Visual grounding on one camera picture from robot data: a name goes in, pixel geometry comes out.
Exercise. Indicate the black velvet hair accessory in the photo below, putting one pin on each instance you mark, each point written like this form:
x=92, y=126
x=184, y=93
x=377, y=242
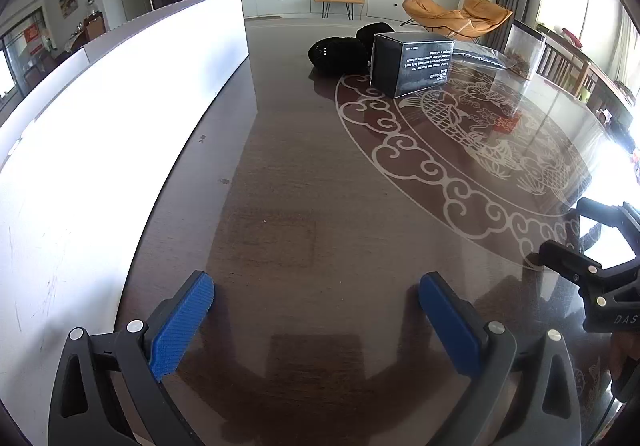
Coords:
x=367, y=34

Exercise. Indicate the clear jar with black lid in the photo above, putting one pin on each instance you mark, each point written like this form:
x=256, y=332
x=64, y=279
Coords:
x=522, y=46

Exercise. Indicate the person's right hand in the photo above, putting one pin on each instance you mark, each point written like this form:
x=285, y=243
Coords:
x=627, y=351

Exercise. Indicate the wooden dining chair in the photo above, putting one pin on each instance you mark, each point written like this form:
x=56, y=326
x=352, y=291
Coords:
x=575, y=71

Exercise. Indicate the white television cabinet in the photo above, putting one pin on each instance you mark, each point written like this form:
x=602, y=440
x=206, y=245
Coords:
x=290, y=1

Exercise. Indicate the white board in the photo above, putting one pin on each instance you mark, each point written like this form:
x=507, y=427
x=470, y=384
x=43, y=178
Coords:
x=100, y=151

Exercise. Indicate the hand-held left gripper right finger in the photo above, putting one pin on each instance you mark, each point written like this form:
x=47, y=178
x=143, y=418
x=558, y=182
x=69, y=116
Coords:
x=450, y=326

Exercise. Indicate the dark wooden sideboard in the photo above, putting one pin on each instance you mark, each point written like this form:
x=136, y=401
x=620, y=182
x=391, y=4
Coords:
x=95, y=26

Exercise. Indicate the black cardboard box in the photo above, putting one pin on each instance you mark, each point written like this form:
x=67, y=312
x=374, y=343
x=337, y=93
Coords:
x=415, y=66

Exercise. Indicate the red door decal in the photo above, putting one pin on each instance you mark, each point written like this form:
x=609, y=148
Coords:
x=32, y=34

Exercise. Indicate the orange lounge chair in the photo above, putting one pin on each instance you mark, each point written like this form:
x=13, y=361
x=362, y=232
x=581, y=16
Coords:
x=450, y=16

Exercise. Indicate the black sequin hair accessory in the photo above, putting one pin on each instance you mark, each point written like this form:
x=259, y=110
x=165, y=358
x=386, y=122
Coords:
x=337, y=55

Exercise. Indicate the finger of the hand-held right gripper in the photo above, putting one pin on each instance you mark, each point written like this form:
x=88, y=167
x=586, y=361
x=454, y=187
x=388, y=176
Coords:
x=600, y=207
x=565, y=256

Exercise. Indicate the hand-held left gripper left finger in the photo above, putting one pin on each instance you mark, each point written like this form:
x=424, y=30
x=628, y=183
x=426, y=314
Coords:
x=180, y=321

